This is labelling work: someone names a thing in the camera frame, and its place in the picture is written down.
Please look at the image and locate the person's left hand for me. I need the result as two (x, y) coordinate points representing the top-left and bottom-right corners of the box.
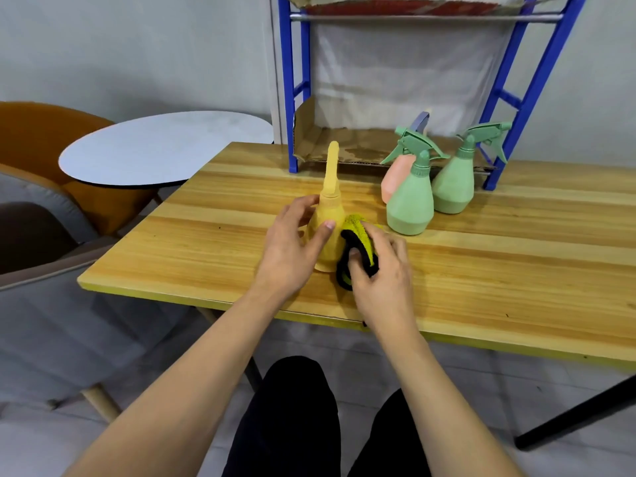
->
(250, 195), (337, 306)

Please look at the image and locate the person's right hand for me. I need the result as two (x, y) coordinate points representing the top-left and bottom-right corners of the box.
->
(347, 222), (422, 339)

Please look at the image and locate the green and black cloth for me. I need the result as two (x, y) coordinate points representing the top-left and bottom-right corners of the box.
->
(336, 214), (384, 327)

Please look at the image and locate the yellow spray bottle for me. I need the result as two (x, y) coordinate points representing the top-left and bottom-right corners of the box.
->
(303, 140), (347, 274)

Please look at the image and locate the green spray bottle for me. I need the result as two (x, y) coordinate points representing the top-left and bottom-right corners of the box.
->
(380, 126), (451, 237)
(432, 121), (513, 215)

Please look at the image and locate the pink spray bottle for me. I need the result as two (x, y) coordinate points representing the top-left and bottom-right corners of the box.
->
(381, 110), (432, 204)

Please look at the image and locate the blue metal shelf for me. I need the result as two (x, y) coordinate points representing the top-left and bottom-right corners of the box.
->
(277, 0), (590, 192)

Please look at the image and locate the person's left forearm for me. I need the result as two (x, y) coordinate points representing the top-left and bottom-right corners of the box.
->
(62, 286), (284, 477)

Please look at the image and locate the person's right forearm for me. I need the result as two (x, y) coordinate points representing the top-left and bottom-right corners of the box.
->
(380, 326), (525, 477)

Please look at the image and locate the person's right leg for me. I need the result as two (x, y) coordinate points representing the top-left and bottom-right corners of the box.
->
(347, 388), (431, 477)

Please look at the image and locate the person's leg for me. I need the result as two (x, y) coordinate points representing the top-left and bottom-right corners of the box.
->
(347, 388), (431, 477)
(221, 356), (343, 477)

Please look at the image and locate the person's left leg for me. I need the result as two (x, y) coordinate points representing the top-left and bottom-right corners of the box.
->
(221, 356), (343, 477)

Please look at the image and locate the black metal table leg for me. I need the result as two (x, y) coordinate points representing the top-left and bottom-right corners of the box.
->
(243, 357), (263, 393)
(514, 374), (636, 452)

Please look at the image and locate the stained brown cardboard sheet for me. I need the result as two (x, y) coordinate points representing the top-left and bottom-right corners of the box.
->
(293, 96), (496, 172)

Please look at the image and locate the round white side table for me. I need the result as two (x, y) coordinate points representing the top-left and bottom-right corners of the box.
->
(58, 111), (275, 188)

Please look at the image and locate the white cloth backdrop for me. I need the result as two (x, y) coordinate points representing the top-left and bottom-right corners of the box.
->
(310, 19), (513, 137)

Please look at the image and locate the brown chair with grey shell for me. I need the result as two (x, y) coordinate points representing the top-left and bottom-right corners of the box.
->
(0, 201), (215, 425)

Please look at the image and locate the orange chair with grey shell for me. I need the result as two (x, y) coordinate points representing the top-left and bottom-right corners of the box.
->
(0, 101), (160, 237)

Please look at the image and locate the torn red-brown cardboard sheet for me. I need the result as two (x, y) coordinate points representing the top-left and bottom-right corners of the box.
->
(286, 0), (572, 17)

